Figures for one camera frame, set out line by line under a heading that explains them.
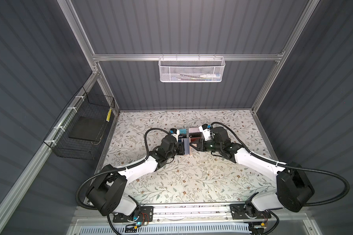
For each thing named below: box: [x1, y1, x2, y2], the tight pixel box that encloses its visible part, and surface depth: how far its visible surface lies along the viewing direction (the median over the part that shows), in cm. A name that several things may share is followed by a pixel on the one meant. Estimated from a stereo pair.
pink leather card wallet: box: [183, 137, 192, 156], surface depth 83 cm
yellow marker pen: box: [105, 107, 113, 123], surface depth 84 cm
